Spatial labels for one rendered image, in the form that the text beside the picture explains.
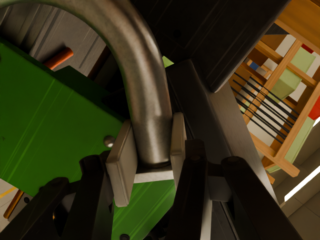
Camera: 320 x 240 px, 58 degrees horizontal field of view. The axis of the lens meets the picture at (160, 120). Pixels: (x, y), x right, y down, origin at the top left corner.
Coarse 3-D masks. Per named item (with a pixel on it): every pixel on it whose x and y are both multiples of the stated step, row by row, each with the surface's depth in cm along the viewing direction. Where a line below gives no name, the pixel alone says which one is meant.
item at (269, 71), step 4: (248, 64) 809; (252, 64) 813; (256, 64) 809; (252, 68) 815; (256, 68) 812; (264, 68) 802; (268, 68) 839; (268, 72) 798; (264, 76) 804; (256, 84) 820; (252, 92) 826; (248, 96) 833; (244, 100) 839; (248, 104) 852; (240, 108) 858
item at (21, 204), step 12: (108, 48) 34; (108, 60) 35; (96, 72) 35; (108, 72) 35; (108, 84) 35; (120, 84) 39; (24, 192) 42; (12, 204) 43; (24, 204) 42; (12, 216) 43
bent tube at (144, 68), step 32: (0, 0) 18; (32, 0) 18; (64, 0) 17; (96, 0) 17; (128, 0) 18; (96, 32) 19; (128, 32) 18; (128, 64) 18; (160, 64) 19; (128, 96) 19; (160, 96) 19; (160, 128) 20; (160, 160) 20
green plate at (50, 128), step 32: (0, 64) 23; (32, 64) 23; (0, 96) 24; (32, 96) 24; (64, 96) 24; (96, 96) 28; (0, 128) 25; (32, 128) 25; (64, 128) 25; (96, 128) 24; (0, 160) 26; (32, 160) 26; (64, 160) 26; (32, 192) 27; (160, 192) 26; (128, 224) 28
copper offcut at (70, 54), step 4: (68, 48) 66; (60, 52) 65; (64, 52) 65; (68, 52) 66; (72, 52) 67; (56, 56) 64; (60, 56) 65; (64, 56) 65; (68, 56) 66; (48, 60) 63; (52, 60) 63; (56, 60) 64; (60, 60) 65; (64, 60) 66; (44, 64) 62; (48, 64) 63; (52, 64) 63; (56, 64) 64; (52, 68) 64
